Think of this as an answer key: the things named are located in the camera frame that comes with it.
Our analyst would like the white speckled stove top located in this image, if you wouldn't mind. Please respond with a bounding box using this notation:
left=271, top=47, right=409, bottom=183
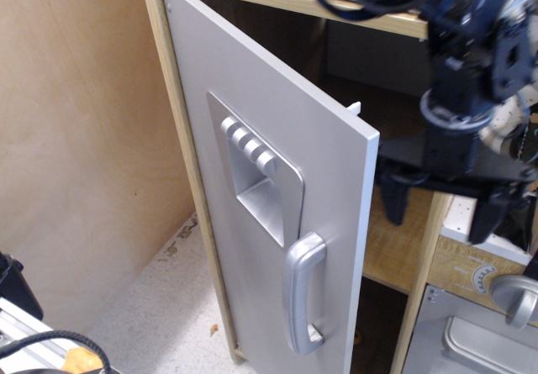
left=440, top=86, right=537, bottom=266

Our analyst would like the silver oven door handle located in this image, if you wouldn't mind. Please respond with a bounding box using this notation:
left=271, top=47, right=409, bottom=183
left=442, top=317, right=537, bottom=373

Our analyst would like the silver fridge door handle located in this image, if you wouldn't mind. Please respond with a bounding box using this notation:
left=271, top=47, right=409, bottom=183
left=281, top=232, right=327, bottom=356

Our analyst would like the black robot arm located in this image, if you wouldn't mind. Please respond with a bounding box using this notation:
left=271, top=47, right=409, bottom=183
left=328, top=0, right=537, bottom=244

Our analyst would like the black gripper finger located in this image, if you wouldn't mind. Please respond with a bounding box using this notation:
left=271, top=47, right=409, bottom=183
left=468, top=188, right=525, bottom=245
left=378, top=174, right=413, bottom=225

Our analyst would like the wooden toy kitchen cabinet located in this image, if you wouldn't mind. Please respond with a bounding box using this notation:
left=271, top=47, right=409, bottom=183
left=137, top=0, right=538, bottom=374

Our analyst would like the aluminium frame rail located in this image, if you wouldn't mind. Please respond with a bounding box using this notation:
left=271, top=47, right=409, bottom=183
left=1, top=298, right=77, bottom=373

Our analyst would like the orange tape piece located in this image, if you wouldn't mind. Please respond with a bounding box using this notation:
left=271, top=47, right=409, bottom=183
left=61, top=347, right=103, bottom=374

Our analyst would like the black braided cable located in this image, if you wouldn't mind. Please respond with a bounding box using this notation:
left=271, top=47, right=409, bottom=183
left=0, top=329, right=113, bottom=374

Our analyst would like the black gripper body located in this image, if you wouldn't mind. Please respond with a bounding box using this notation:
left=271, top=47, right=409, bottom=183
left=376, top=104, right=537, bottom=198

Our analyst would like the silver oven knob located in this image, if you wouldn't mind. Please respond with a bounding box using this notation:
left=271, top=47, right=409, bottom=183
left=490, top=275, right=537, bottom=329

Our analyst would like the silver ice dispenser panel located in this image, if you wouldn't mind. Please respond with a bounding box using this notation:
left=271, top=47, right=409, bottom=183
left=206, top=91, right=304, bottom=249

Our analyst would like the silver fridge door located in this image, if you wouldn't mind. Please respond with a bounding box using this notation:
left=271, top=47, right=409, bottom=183
left=165, top=0, right=379, bottom=373

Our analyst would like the silver oven door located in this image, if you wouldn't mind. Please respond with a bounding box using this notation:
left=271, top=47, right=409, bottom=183
left=403, top=285, right=537, bottom=373

